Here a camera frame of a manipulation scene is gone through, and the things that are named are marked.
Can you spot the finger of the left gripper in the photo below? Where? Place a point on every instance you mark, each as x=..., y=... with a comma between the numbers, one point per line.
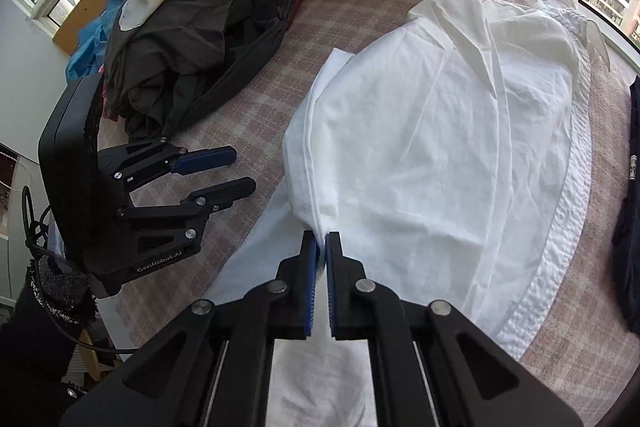
x=131, y=166
x=160, y=235

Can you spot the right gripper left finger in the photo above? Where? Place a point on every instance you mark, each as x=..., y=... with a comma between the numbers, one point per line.
x=209, y=366

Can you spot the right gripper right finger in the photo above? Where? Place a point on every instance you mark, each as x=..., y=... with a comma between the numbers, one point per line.
x=430, y=365

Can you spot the white shirt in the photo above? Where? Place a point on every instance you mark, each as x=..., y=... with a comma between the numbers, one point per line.
x=453, y=157

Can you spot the yellow wooden stool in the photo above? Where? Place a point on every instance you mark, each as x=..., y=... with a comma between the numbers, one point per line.
x=99, y=361

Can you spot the dark grey printed t-shirt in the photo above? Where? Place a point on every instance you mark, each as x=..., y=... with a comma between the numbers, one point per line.
x=180, y=21

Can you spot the pink plaid tablecloth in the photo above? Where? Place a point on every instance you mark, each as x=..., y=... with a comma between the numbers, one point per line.
x=583, y=351

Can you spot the small wooden board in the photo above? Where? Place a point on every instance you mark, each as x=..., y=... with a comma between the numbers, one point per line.
x=67, y=36

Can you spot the black trousers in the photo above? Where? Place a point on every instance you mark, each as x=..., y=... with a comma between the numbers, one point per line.
x=254, y=32

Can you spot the navy blue folded garment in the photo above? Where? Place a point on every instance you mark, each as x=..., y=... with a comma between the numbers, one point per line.
x=625, y=239

